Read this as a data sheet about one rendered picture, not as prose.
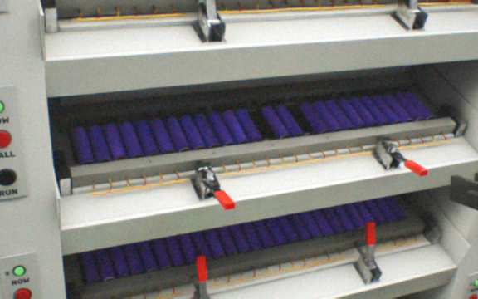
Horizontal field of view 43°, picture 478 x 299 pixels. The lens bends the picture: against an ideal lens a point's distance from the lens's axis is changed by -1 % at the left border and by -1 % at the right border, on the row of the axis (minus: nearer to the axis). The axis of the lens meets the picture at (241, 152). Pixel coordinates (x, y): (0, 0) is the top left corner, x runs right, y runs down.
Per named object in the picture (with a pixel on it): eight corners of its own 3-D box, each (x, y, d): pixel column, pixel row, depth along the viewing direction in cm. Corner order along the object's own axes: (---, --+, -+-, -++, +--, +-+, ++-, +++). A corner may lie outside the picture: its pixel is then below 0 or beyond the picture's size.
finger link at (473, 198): (507, 215, 63) (485, 218, 62) (472, 202, 67) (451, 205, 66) (508, 201, 62) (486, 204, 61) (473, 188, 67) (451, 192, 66)
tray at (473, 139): (472, 180, 92) (499, 132, 86) (60, 256, 70) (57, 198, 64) (402, 100, 106) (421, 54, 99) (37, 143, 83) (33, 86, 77)
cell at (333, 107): (333, 108, 92) (353, 135, 88) (322, 109, 92) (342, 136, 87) (335, 98, 91) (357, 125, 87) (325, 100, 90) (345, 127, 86)
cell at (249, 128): (246, 118, 87) (262, 147, 83) (233, 119, 86) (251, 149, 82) (247, 108, 86) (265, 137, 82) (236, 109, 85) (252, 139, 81)
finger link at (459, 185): (499, 216, 65) (494, 217, 64) (454, 198, 71) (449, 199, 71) (501, 188, 64) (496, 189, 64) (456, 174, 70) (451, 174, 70)
